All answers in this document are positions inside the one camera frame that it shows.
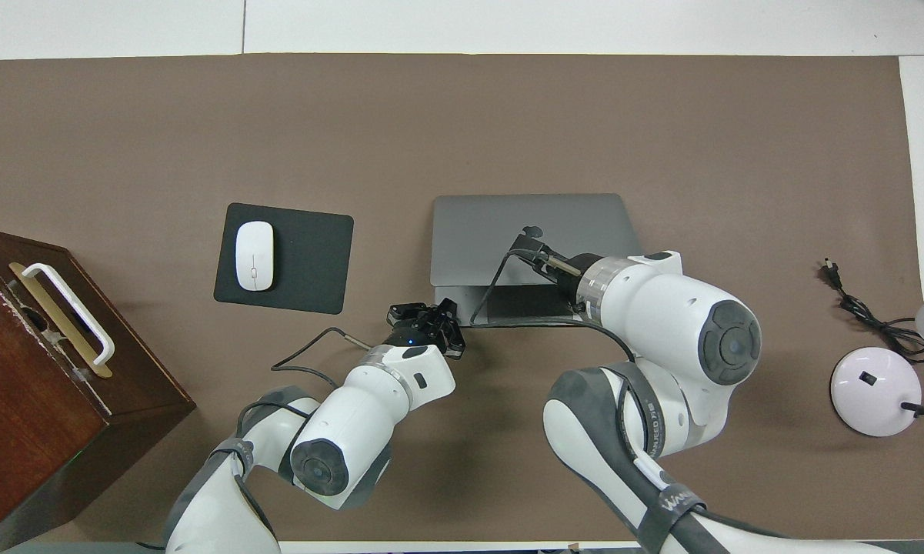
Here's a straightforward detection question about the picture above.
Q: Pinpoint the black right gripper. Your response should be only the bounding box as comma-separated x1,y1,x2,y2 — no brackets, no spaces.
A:
510,235,585,305

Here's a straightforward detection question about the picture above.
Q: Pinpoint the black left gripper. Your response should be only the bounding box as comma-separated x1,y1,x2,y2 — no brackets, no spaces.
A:
385,299,466,359

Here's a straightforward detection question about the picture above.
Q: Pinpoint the silver laptop computer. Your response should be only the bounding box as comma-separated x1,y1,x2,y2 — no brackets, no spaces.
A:
431,193,643,328

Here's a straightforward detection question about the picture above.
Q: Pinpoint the black mouse pad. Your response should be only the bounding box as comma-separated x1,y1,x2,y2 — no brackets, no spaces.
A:
213,202,355,315

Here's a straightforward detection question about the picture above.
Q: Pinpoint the brown paper table mat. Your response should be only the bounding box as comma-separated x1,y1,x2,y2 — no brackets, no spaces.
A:
0,52,924,543

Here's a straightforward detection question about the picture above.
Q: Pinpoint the white computer mouse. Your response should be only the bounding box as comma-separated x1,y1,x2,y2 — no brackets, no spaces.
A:
235,221,275,292

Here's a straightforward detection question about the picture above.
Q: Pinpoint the white desk lamp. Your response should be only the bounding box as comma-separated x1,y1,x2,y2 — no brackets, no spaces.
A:
829,281,924,438

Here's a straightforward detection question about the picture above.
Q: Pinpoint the dark brown wooden box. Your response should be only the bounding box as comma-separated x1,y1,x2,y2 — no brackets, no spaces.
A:
0,225,197,553

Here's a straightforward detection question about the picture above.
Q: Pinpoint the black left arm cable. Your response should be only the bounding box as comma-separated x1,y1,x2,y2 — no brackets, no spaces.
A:
271,327,370,387

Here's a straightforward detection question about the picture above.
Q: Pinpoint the black lamp power cable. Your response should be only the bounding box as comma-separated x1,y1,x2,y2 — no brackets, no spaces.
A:
822,258,924,356

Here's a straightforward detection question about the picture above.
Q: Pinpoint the white box handle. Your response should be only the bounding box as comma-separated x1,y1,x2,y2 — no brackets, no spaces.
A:
22,263,116,366

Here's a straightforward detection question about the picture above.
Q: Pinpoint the gold handle backing plate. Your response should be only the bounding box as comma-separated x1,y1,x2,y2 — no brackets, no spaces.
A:
8,262,114,379

